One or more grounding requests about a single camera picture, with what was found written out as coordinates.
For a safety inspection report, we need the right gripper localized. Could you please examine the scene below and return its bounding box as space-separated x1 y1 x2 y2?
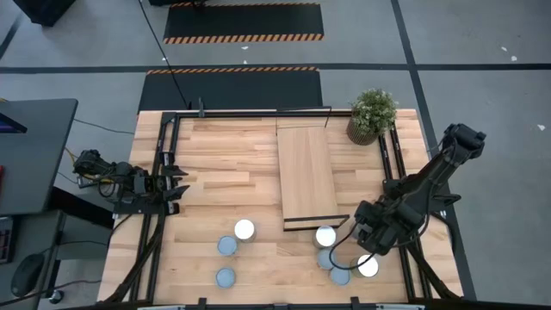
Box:
355 200 425 256

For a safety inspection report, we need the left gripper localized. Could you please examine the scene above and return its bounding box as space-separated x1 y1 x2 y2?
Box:
133 150 190 215

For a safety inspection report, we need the green label tin can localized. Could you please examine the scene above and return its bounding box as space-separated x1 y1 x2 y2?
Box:
350 253 381 279

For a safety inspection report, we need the white cup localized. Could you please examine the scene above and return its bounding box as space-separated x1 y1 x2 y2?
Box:
313 225 338 250

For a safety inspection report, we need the blue lidded tin can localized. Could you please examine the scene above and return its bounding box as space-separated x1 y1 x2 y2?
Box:
316 248 337 271
329 264 352 288

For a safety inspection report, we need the peaches label tin can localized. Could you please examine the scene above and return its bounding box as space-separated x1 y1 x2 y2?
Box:
233 218 257 243

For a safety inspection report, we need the carrot and peas tin can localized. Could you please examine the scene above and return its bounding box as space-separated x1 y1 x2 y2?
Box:
216 234 238 257

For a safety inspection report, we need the black desk foot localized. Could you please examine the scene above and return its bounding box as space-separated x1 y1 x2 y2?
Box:
47 185 116 230

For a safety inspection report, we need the teal sided tin can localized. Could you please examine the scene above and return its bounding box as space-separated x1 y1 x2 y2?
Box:
214 266 238 289

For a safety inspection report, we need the black hazard striped floor mat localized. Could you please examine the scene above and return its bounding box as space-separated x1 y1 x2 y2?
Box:
162 2 325 46
137 66 324 114

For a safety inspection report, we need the green plant in ribbed pot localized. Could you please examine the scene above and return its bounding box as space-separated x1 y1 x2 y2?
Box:
346 88 399 146

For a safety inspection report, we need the dark grey desk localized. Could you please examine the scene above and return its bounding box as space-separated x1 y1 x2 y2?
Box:
0 97 79 216

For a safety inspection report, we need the light grey desk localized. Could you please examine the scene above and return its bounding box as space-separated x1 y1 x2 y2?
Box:
0 209 66 310

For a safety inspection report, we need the laptop with purple screen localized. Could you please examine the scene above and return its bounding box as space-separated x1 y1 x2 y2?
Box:
0 111 28 134

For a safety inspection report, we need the black computer mouse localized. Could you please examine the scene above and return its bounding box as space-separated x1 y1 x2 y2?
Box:
9 252 46 299

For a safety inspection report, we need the black keyboard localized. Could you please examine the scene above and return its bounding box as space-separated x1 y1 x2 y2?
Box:
0 216 17 265

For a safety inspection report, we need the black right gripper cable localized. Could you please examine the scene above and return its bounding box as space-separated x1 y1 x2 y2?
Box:
329 230 382 272

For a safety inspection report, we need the thin black floor cable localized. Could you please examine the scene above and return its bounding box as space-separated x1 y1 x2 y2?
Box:
72 118 135 135

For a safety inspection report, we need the wooden shelf with black frame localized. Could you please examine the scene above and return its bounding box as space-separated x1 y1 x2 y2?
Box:
275 105 350 233

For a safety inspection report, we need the yellow cable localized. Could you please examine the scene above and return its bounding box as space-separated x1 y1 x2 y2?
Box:
63 146 115 184

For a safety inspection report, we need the black aluminium table frame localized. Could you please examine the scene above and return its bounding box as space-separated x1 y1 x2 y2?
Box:
102 109 464 310

